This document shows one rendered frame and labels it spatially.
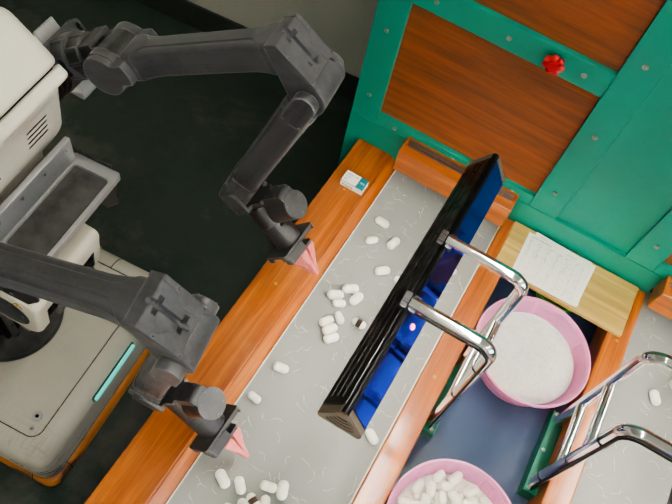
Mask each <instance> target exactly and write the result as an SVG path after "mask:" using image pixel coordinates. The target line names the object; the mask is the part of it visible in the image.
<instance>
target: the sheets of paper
mask: <svg viewBox="0 0 672 504"><path fill-rule="evenodd" d="M591 263H592V262H590V261H588V260H586V259H584V258H582V257H579V256H578V255H576V254H574V253H573V252H571V251H569V250H567V249H566V248H564V247H562V246H561V245H559V244H557V243H555V242H554V241H552V240H550V239H549V238H547V237H545V236H543V235H542V234H540V233H538V232H537V233H536V235H535V234H533V233H531V232H529V234H528V237H527V239H526V241H525V243H524V245H523V247H522V249H521V251H520V253H519V255H518V258H517V260H516V262H515V264H514V266H513V269H515V270H517V271H518V272H520V273H521V274H522V275H523V276H524V277H525V279H526V280H527V282H528V283H531V284H532V285H534V286H536V287H538V288H540V289H542V290H544V291H545V292H547V293H549V294H551V295H553V296H555V297H557V298H559V299H560V300H562V301H564V302H566V303H568V304H570V305H572V306H575V307H576V306H578V303H579V300H580V298H581V296H582V294H583V292H584V290H585V288H586V286H587V284H588V282H589V280H590V278H591V276H592V274H593V272H594V270H595V268H596V266H595V265H593V264H591Z"/></svg>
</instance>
